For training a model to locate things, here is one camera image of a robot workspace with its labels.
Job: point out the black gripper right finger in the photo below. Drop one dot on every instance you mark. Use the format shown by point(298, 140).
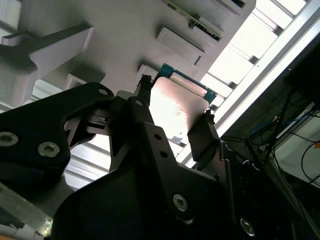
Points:
point(203, 140)

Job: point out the CPU with silver top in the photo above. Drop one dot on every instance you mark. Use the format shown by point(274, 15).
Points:
point(175, 107)

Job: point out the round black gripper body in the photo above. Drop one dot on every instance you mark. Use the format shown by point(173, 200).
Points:
point(120, 207)

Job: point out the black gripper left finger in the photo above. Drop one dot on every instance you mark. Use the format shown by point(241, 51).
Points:
point(32, 130)

